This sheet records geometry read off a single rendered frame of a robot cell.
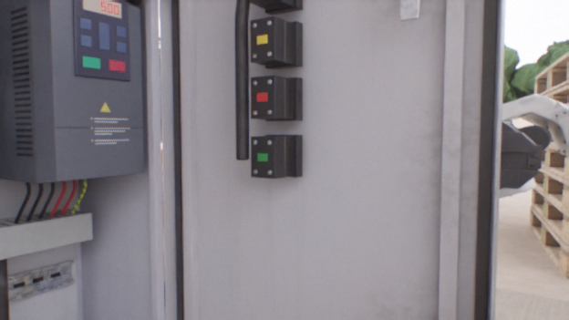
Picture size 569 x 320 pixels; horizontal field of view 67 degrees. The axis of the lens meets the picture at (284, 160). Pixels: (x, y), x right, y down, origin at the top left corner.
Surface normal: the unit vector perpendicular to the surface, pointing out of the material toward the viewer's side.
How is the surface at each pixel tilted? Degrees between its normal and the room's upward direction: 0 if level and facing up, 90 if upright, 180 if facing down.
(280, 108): 90
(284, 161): 90
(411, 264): 90
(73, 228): 90
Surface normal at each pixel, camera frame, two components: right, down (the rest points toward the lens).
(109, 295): -0.57, 0.06
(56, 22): 0.83, 0.04
